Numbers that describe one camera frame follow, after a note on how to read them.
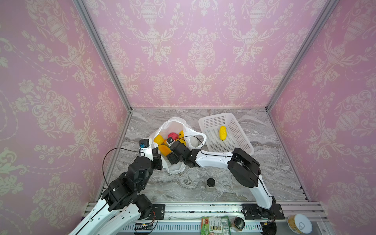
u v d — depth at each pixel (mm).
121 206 452
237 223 668
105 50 871
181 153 699
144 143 552
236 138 994
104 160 522
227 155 548
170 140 790
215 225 688
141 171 465
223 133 996
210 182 757
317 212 760
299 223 660
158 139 943
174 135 973
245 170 508
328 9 688
